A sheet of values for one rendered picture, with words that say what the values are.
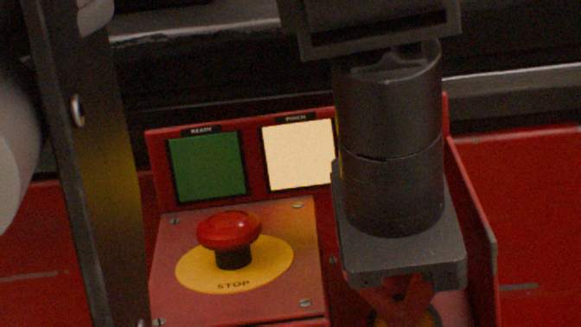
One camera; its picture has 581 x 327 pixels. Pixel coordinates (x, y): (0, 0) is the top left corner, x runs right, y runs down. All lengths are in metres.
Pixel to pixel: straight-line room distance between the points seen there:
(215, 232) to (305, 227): 0.08
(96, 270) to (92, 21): 0.08
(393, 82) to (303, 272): 0.15
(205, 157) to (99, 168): 0.39
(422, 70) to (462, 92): 0.28
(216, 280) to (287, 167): 0.12
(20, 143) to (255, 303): 0.35
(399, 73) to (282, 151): 0.19
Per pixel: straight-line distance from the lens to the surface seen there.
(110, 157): 0.37
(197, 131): 0.73
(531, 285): 0.91
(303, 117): 0.72
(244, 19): 0.82
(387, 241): 0.61
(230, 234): 0.65
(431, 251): 0.61
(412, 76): 0.55
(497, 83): 0.83
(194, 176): 0.74
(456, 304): 0.72
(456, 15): 0.55
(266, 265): 0.66
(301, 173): 0.74
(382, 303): 0.67
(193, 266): 0.68
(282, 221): 0.72
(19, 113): 0.30
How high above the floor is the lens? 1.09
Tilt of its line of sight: 23 degrees down
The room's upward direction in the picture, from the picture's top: 8 degrees counter-clockwise
